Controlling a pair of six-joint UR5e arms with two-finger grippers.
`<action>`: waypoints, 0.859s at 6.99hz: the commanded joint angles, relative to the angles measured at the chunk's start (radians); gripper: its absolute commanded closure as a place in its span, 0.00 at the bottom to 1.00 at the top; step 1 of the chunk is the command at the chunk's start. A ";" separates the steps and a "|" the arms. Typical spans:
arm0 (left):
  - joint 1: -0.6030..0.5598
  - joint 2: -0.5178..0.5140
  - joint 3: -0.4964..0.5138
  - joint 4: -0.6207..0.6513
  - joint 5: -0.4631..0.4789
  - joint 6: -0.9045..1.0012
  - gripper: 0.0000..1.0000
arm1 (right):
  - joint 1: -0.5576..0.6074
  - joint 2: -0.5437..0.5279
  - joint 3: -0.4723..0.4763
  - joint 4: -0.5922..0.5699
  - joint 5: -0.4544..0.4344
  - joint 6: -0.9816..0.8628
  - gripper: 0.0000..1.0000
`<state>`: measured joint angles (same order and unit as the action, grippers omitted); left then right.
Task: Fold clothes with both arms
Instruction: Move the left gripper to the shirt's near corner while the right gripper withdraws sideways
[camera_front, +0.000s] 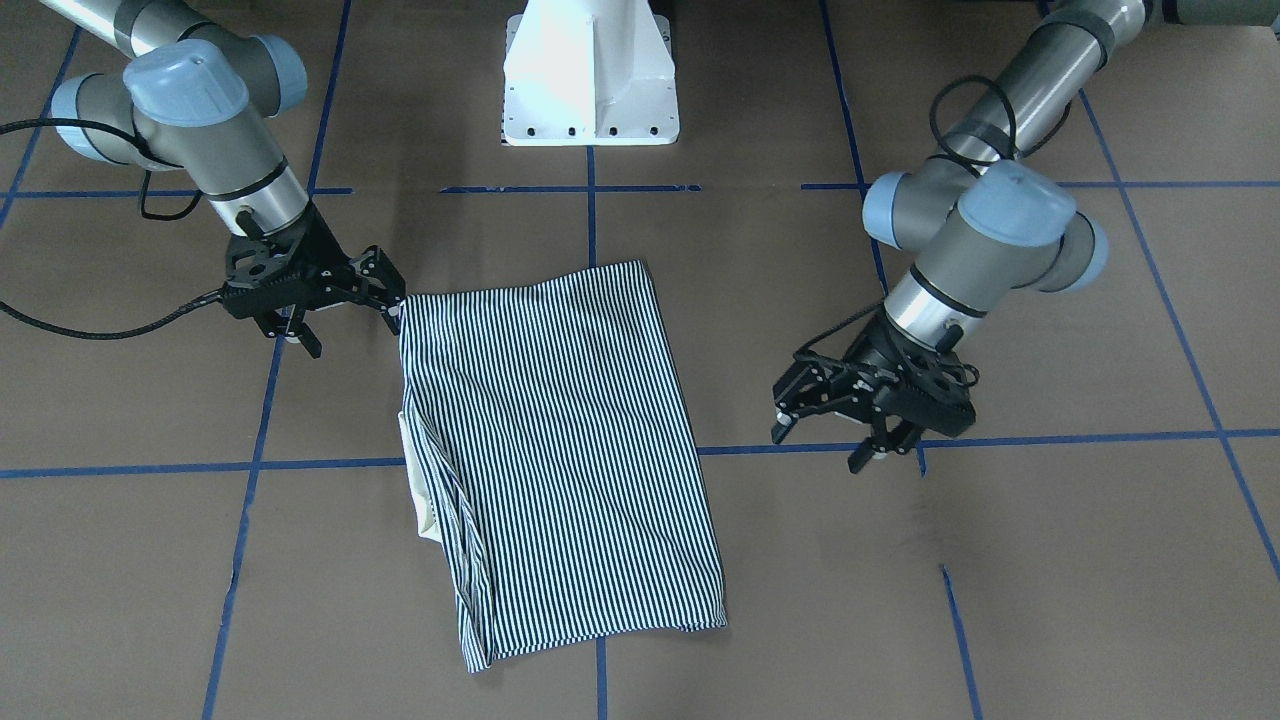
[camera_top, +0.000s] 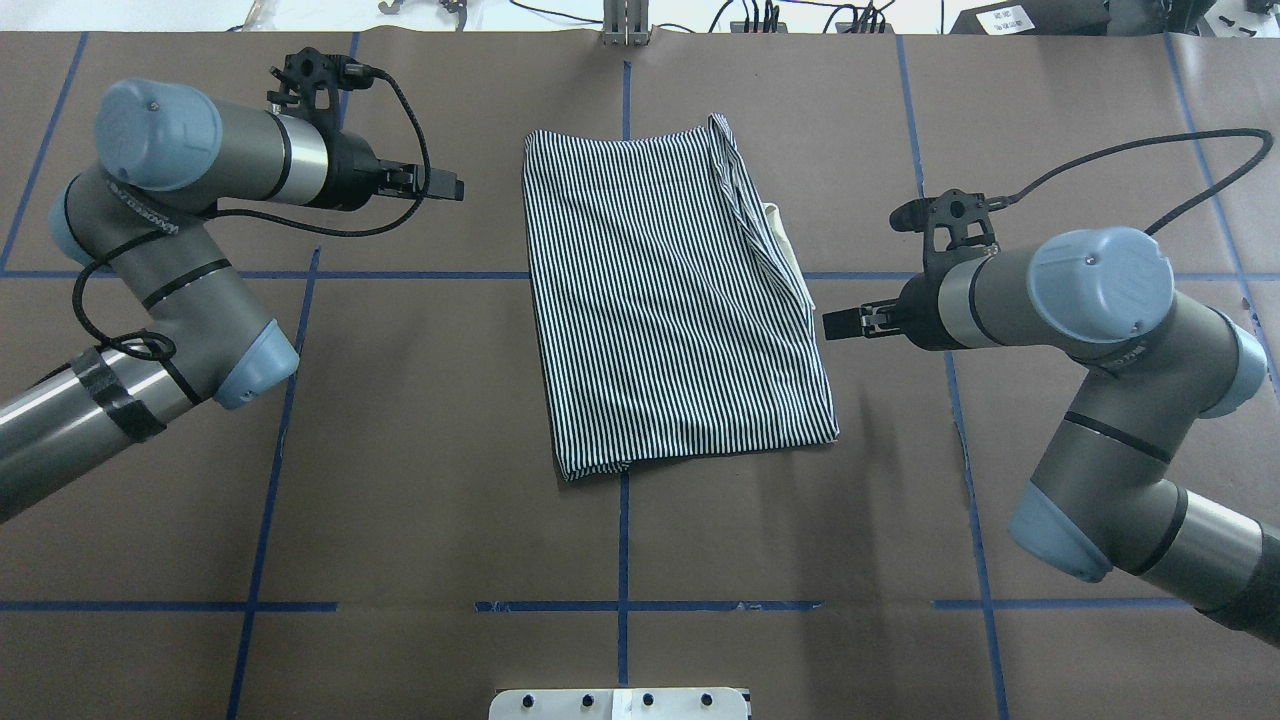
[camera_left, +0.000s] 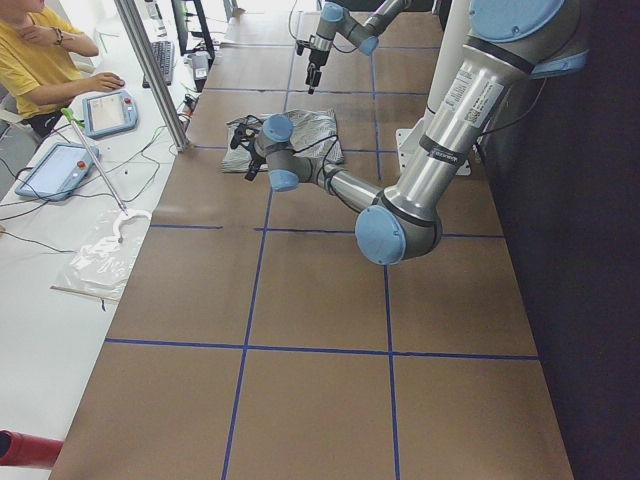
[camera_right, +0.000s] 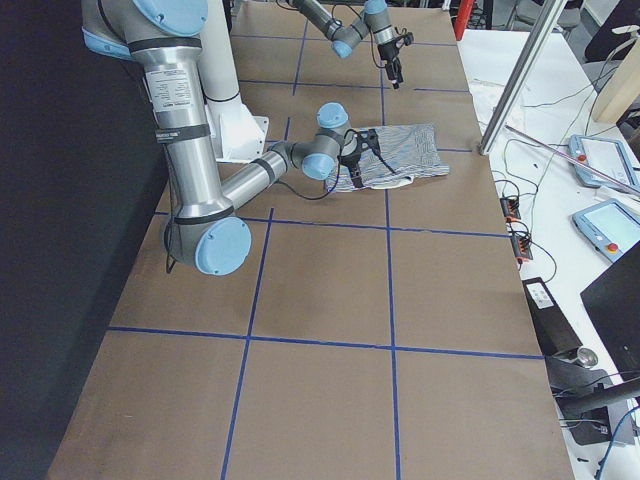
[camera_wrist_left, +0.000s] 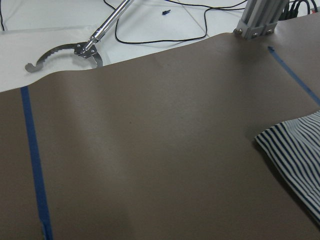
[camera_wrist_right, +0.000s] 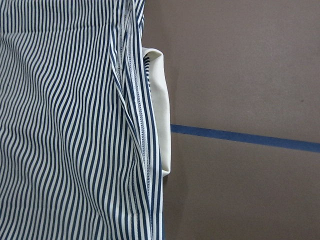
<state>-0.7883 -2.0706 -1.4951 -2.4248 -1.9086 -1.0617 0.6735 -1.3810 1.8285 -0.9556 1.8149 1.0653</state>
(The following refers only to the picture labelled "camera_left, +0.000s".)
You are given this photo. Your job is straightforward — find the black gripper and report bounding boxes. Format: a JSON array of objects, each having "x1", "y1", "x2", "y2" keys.
[
  {"x1": 245, "y1": 152, "x2": 266, "y2": 181},
  {"x1": 306, "y1": 49, "x2": 328, "y2": 95}
]

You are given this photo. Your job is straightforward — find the blue white striped polo shirt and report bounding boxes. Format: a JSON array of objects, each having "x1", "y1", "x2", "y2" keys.
[{"x1": 221, "y1": 108, "x2": 345, "y2": 173}]

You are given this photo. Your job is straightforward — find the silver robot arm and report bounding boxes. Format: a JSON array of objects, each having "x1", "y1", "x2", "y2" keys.
[
  {"x1": 230, "y1": 1, "x2": 595, "y2": 265},
  {"x1": 296, "y1": 0, "x2": 412, "y2": 95}
]

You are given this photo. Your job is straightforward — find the white clothes hanger hook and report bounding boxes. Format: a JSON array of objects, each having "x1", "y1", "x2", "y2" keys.
[{"x1": 112, "y1": 209, "x2": 152, "y2": 243}]

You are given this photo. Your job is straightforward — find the black keyboard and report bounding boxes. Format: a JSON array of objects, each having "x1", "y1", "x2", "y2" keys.
[{"x1": 151, "y1": 40, "x2": 175, "y2": 85}]

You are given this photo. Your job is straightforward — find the far blue teach pendant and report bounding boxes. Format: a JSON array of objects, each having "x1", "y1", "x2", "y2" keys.
[{"x1": 82, "y1": 90, "x2": 138, "y2": 139}]

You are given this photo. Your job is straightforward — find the blue teach pendant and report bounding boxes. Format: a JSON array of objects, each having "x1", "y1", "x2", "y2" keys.
[
  {"x1": 15, "y1": 142, "x2": 94, "y2": 201},
  {"x1": 82, "y1": 90, "x2": 138, "y2": 139}
]

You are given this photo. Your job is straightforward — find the brown paper table cover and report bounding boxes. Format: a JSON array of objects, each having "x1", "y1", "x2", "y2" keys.
[{"x1": 52, "y1": 4, "x2": 572, "y2": 479}]

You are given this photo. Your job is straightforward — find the clear plastic bag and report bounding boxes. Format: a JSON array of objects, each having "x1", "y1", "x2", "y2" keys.
[{"x1": 51, "y1": 210, "x2": 151, "y2": 302}]

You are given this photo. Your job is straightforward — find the near blue teach pendant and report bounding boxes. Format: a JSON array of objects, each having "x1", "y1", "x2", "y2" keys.
[{"x1": 15, "y1": 142, "x2": 94, "y2": 201}]

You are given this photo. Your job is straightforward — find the metal rod with green tip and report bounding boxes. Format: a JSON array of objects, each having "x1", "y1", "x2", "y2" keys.
[{"x1": 61, "y1": 107, "x2": 129, "y2": 217}]

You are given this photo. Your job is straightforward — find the person in yellow shirt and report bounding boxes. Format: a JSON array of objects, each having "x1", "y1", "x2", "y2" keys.
[{"x1": 1, "y1": 1, "x2": 125, "y2": 138}]

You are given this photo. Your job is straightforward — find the red object at corner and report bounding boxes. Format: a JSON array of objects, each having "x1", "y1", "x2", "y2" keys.
[{"x1": 1, "y1": 430, "x2": 64, "y2": 469}]

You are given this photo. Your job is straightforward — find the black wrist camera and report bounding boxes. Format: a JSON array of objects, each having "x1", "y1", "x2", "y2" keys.
[
  {"x1": 230, "y1": 123, "x2": 260, "y2": 151},
  {"x1": 296, "y1": 40, "x2": 313, "y2": 56}
]

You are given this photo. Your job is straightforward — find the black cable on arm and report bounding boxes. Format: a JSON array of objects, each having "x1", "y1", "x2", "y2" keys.
[{"x1": 287, "y1": 132, "x2": 361, "y2": 201}]

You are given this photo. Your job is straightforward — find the aluminium frame post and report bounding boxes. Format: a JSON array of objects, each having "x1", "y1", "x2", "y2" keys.
[{"x1": 115, "y1": 0, "x2": 189, "y2": 152}]

